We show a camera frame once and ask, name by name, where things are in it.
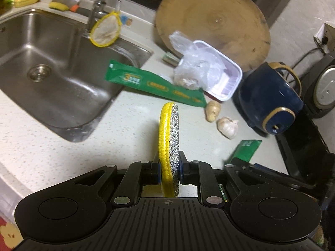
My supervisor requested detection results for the round wooden cutting board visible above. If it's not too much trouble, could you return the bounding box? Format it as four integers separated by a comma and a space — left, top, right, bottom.
154, 0, 271, 72

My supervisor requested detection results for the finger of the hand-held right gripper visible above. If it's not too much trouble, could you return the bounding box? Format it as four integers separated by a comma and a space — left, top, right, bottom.
230, 158, 317, 191

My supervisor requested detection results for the round silver yellow scrubber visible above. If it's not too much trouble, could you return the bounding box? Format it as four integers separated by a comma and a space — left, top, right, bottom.
158, 102, 181, 197

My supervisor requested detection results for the stainless steel sink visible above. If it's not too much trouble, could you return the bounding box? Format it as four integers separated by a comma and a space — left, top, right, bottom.
0, 8, 154, 143

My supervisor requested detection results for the long green plastic wrapper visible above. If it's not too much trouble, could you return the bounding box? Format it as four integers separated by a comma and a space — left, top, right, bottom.
105, 60, 208, 108

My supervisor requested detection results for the chrome kitchen faucet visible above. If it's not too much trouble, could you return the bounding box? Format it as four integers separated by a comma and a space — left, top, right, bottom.
86, 0, 113, 36

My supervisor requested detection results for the yellow dish sponge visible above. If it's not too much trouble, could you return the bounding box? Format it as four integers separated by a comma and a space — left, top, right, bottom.
49, 1, 69, 11

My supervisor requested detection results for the blue rice cooker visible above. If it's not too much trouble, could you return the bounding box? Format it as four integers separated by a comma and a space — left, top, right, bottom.
238, 61, 305, 136

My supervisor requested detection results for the white foam tray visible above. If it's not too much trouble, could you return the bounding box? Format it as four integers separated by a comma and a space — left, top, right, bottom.
178, 40, 243, 102

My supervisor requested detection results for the yellow rimmed mesh strainer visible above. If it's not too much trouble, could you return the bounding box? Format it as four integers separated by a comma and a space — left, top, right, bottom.
90, 0, 122, 48

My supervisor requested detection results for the red printed floor mat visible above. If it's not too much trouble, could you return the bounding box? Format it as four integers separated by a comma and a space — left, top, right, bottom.
0, 208, 25, 251

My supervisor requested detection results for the black power cable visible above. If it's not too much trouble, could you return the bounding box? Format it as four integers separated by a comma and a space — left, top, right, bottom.
290, 38, 329, 71

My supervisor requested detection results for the garlic bulb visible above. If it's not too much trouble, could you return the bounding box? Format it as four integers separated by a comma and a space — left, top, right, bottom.
217, 117, 239, 140

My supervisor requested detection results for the small green plastic wrapper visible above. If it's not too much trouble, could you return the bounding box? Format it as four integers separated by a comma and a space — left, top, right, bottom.
218, 139, 263, 203

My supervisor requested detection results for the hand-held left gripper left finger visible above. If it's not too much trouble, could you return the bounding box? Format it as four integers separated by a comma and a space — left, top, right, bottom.
71, 159, 162, 208

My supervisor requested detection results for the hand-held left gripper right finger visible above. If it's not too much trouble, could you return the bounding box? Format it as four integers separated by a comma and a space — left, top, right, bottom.
179, 161, 266, 208

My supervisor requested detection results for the black rice cooker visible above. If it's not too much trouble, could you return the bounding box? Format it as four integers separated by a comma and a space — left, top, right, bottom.
276, 58, 335, 189

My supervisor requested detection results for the ginger root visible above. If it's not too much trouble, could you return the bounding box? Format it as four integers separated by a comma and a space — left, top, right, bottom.
205, 101, 223, 123

